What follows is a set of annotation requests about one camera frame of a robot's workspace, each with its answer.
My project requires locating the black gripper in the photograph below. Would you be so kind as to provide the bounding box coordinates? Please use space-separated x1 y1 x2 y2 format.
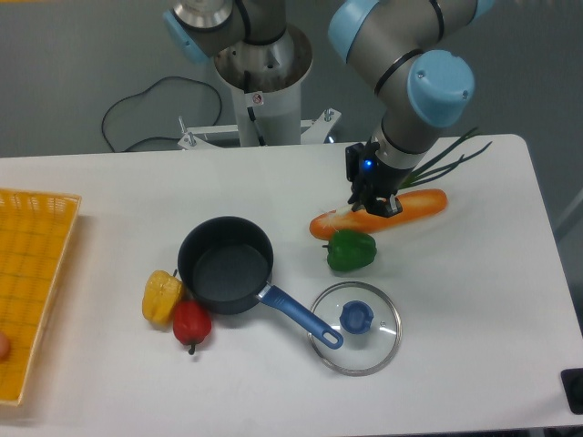
347 156 413 218

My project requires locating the green onion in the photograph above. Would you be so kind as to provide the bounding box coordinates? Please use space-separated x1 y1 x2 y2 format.
334 127 494 216

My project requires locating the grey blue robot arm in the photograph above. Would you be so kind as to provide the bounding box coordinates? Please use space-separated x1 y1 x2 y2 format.
163 1 491 218

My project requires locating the person fingertip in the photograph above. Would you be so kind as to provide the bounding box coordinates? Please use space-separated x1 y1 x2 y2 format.
0 331 11 361

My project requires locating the orange baguette bread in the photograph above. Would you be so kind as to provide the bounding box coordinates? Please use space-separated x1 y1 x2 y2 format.
309 188 448 240

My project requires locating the green bell pepper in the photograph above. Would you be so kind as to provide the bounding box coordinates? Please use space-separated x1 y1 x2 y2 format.
324 229 377 272

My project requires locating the glass lid blue knob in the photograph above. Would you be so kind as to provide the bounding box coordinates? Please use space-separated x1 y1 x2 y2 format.
308 281 403 377

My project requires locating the red bell pepper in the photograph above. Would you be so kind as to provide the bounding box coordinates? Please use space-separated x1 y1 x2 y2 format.
173 300 212 355

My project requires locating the yellow bell pepper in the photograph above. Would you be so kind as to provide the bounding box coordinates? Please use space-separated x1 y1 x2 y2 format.
141 270 184 326

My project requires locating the black corner device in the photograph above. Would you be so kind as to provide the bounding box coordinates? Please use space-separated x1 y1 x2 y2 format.
560 368 583 415

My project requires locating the yellow woven basket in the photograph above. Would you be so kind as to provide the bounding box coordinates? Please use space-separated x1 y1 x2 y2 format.
1 188 82 406

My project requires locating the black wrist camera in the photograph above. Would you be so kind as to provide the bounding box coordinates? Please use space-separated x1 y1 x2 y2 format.
344 142 367 182

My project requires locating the dark pot blue handle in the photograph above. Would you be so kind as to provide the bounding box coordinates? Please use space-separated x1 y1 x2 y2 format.
178 216 343 350

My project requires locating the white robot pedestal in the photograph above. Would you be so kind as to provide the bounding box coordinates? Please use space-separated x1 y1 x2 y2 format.
176 25 343 150

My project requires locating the black cable on floor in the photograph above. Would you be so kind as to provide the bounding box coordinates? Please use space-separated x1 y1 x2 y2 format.
100 75 223 154

